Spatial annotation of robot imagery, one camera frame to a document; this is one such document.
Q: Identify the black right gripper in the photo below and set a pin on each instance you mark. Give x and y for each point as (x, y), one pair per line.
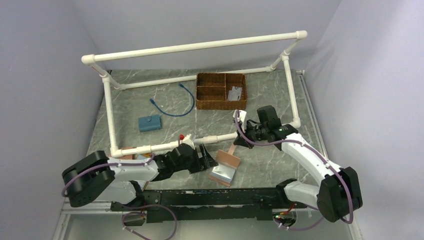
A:
(240, 140)

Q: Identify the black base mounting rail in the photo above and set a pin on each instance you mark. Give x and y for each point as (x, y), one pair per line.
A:
(209, 204)

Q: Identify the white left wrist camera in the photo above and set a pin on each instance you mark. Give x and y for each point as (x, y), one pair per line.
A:
(187, 139)

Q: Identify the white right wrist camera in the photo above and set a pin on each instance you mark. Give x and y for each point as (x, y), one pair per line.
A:
(240, 117)

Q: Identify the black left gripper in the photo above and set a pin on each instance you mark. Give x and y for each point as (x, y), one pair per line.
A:
(208, 160)

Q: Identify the aluminium extrusion rail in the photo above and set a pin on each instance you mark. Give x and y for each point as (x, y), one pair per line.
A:
(97, 222)

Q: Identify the grey cards in basket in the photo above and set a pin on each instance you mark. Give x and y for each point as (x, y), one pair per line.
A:
(235, 93)

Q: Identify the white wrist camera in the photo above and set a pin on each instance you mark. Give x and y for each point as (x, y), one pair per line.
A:
(187, 139)
(240, 117)

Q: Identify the blue leather card holder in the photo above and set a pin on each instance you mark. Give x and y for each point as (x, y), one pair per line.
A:
(149, 123)

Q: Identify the white PVC pipe frame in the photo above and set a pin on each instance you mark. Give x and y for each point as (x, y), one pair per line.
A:
(92, 60)

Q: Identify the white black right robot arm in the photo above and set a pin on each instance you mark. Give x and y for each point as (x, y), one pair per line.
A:
(337, 192)

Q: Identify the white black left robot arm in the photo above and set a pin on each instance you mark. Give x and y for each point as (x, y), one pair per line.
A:
(98, 177)

